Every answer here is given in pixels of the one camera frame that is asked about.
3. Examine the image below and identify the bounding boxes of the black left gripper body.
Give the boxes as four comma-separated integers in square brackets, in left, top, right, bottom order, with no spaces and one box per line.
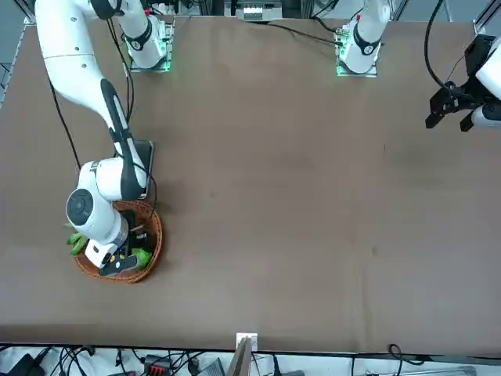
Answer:
[445,77,490,112]

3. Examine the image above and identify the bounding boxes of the red and black connector block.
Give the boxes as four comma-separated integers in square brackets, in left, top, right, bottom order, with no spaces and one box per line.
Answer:
[142,354,173,375]

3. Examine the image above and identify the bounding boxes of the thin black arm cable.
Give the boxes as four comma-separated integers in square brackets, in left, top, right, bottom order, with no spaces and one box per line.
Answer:
[47,74,82,170]

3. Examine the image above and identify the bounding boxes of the thick black gripper cable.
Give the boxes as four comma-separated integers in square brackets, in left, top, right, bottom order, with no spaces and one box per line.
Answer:
[424,0,451,88]

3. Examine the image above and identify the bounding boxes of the grey power strip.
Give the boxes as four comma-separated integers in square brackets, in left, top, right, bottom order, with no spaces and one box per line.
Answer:
[234,2,276,23]

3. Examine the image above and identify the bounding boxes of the silver metal rod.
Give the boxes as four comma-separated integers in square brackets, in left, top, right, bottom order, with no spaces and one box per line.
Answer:
[363,366,477,376]

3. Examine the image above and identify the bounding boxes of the black power adapter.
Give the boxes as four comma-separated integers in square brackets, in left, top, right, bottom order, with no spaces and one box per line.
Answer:
[7,353,46,376]

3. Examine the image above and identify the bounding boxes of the green apple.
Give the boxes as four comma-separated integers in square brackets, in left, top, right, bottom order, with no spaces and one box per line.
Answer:
[131,248,153,269]

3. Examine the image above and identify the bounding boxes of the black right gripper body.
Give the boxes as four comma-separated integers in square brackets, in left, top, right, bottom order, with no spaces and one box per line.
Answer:
[119,211,150,255]

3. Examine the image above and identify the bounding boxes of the brown wooden board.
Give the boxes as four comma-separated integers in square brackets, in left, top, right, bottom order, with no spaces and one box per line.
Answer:
[228,337,254,376]

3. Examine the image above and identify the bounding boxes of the white electronic scale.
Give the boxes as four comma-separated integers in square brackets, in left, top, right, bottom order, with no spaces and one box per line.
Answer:
[127,139,155,197]

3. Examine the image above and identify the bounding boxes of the black table cable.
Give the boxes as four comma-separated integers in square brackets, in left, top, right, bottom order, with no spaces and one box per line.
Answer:
[267,22,338,43]

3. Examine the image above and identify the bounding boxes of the brown wicker basket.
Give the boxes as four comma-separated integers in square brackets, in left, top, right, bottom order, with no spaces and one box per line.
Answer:
[72,199,164,285]

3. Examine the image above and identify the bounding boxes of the pink dragon fruit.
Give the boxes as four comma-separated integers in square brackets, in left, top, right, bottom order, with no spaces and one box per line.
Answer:
[64,222,90,256]

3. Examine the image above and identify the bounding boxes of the small white bracket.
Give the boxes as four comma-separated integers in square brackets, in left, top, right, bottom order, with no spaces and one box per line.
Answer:
[236,332,259,351]

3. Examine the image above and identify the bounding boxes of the grey foot pedal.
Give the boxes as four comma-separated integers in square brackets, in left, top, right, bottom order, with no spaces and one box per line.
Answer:
[203,358,226,376]

